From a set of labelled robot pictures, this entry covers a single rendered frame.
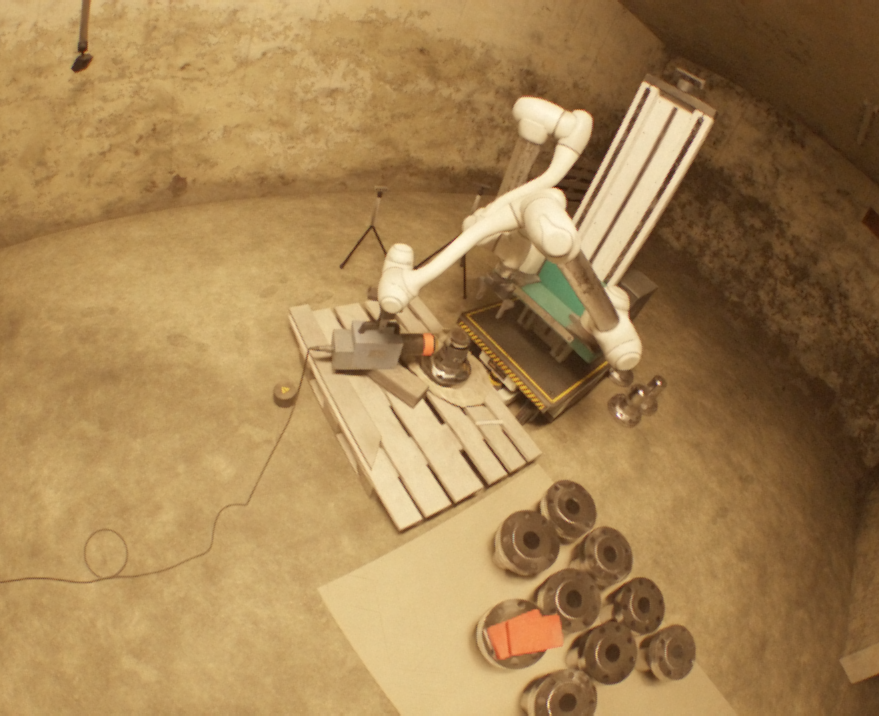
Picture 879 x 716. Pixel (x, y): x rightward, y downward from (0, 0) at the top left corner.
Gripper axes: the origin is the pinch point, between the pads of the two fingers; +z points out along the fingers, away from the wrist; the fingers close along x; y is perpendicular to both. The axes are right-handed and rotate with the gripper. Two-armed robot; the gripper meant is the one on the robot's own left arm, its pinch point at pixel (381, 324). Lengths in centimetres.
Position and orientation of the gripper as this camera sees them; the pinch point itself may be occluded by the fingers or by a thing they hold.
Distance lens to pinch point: 166.0
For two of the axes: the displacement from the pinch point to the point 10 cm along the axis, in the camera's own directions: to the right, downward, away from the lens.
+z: -3.0, 6.7, 6.8
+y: 9.2, 0.1, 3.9
